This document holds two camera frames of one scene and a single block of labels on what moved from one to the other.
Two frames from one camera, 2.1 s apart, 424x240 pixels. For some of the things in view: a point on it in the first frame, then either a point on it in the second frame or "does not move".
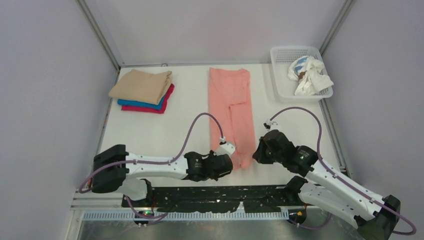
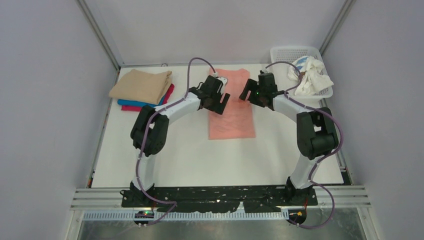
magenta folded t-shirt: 139,109 does not move
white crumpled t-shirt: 309,72 does not move
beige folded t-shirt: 143,86 does not move
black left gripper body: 224,163 -> 218,100
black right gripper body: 265,151 -> 250,90
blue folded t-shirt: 140,104 does not move
